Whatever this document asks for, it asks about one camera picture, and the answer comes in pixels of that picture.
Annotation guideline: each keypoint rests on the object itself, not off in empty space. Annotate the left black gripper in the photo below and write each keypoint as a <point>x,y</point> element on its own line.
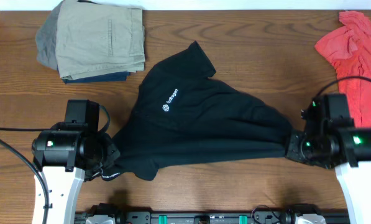
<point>109,152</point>

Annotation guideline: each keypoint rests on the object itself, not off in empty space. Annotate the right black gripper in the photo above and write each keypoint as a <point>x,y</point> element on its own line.
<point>294,145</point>

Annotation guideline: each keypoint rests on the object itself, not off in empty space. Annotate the black polo shirt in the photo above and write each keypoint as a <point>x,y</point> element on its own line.
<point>184,116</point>

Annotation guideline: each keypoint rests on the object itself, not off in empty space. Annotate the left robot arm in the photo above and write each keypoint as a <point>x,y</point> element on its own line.
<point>64,160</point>

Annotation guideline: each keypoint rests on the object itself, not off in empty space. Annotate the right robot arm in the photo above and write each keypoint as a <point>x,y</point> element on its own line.
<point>353,171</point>

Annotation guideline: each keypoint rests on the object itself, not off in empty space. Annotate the red t-shirt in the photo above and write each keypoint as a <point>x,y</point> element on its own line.
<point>348,50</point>

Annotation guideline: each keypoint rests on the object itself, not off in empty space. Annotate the folded beige khaki pants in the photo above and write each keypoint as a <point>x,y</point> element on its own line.
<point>96,39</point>

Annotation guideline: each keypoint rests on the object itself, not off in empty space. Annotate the folded grey garment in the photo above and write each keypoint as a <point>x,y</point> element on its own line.
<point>46,38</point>

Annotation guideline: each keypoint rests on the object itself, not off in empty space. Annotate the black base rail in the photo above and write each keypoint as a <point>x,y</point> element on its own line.
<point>262,214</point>

